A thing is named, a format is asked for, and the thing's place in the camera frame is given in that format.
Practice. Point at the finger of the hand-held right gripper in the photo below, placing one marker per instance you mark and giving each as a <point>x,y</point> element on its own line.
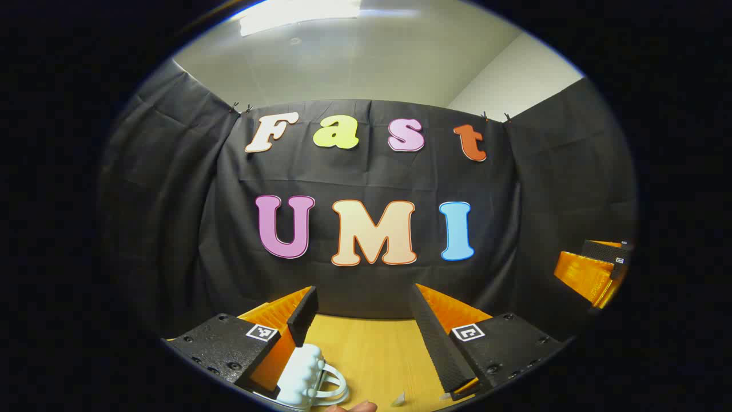
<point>583,274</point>

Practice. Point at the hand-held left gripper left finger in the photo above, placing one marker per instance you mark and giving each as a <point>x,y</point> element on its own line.
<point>303,317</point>

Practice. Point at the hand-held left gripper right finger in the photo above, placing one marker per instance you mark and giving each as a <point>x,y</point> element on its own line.
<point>437,343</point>

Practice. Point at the white suitcase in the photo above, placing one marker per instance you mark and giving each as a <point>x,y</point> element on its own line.
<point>300,372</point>

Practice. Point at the white green skin care tube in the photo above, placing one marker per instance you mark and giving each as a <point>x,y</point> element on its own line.
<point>398,399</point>

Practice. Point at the black backdrop cloth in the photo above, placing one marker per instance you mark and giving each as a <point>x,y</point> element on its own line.
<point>366,177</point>

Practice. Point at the ceiling light panel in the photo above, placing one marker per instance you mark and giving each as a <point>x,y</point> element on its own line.
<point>297,14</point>

